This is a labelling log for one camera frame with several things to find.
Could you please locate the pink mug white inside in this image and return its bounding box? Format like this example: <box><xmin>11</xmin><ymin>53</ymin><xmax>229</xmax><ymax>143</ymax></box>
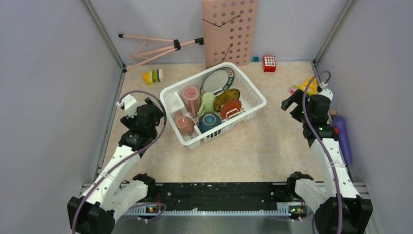
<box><xmin>175</xmin><ymin>110</ymin><xmax>195</xmax><ymax>135</ymax></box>

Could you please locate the white plastic dish rack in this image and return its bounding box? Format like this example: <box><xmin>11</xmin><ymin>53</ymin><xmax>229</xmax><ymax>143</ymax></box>
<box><xmin>160</xmin><ymin>62</ymin><xmax>267</xmax><ymax>150</ymax></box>

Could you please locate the dark bowl beige inside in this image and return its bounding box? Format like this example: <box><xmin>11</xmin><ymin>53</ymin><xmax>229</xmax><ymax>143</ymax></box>
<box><xmin>198</xmin><ymin>114</ymin><xmax>222</xmax><ymax>133</ymax></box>

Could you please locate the cream cup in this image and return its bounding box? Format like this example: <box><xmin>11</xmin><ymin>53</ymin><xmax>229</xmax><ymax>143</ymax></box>
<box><xmin>198</xmin><ymin>93</ymin><xmax>216</xmax><ymax>117</ymax></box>

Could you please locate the white plate green rim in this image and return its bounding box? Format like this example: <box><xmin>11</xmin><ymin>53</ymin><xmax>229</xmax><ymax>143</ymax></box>
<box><xmin>204</xmin><ymin>67</ymin><xmax>235</xmax><ymax>96</ymax></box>

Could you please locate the orange saucer plate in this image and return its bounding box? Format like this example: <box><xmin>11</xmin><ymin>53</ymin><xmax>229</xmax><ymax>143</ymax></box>
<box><xmin>220</xmin><ymin>99</ymin><xmax>242</xmax><ymax>119</ymax></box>

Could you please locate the yellow plate dark rim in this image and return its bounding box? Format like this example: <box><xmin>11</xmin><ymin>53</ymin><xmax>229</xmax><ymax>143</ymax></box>
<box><xmin>213</xmin><ymin>88</ymin><xmax>241</xmax><ymax>112</ymax></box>

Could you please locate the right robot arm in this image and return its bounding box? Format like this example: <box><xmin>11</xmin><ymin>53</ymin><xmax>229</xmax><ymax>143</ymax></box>
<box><xmin>281</xmin><ymin>89</ymin><xmax>373</xmax><ymax>234</ymax></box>

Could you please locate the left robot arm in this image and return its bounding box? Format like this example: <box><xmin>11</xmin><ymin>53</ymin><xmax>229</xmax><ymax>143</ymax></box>
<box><xmin>67</xmin><ymin>95</ymin><xmax>167</xmax><ymax>234</ymax></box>

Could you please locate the yellow toy triangle block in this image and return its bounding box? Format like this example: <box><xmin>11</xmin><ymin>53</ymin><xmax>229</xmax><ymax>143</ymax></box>
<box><xmin>300</xmin><ymin>77</ymin><xmax>318</xmax><ymax>93</ymax></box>

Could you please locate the striped toy block stack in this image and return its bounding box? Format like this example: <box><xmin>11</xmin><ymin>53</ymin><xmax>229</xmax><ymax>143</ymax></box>
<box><xmin>143</xmin><ymin>69</ymin><xmax>163</xmax><ymax>86</ymax></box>

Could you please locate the red toy block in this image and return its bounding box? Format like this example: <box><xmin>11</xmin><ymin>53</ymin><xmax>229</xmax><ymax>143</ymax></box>
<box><xmin>263</xmin><ymin>56</ymin><xmax>276</xmax><ymax>72</ymax></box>

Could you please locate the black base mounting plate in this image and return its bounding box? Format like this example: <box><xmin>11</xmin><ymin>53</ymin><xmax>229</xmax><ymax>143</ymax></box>
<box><xmin>138</xmin><ymin>182</ymin><xmax>303</xmax><ymax>203</ymax></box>

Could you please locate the pink folding tripod stand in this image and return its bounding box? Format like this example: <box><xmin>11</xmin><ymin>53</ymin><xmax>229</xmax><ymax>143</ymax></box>
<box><xmin>118</xmin><ymin>33</ymin><xmax>205</xmax><ymax>73</ymax></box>

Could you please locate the pink pegboard panel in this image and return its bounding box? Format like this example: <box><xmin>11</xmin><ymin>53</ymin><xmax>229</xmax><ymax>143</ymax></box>
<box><xmin>202</xmin><ymin>0</ymin><xmax>259</xmax><ymax>68</ymax></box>

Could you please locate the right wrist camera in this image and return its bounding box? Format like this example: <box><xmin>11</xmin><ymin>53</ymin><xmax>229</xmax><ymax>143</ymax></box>
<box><xmin>318</xmin><ymin>82</ymin><xmax>333</xmax><ymax>101</ymax></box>

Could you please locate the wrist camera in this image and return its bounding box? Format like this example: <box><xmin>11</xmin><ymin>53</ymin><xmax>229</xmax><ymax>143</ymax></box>
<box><xmin>318</xmin><ymin>82</ymin><xmax>333</xmax><ymax>101</ymax></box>
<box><xmin>116</xmin><ymin>94</ymin><xmax>139</xmax><ymax>118</ymax></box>

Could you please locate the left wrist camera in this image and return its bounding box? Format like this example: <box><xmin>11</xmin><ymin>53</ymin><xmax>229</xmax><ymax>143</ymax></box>
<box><xmin>116</xmin><ymin>94</ymin><xmax>139</xmax><ymax>118</ymax></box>

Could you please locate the purple toy handle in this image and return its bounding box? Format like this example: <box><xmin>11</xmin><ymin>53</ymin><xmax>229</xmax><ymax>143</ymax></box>
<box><xmin>333</xmin><ymin>116</ymin><xmax>353</xmax><ymax>165</ymax></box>

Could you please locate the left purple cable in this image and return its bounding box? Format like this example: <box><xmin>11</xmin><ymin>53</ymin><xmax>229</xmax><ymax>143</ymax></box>
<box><xmin>71</xmin><ymin>90</ymin><xmax>168</xmax><ymax>234</ymax></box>

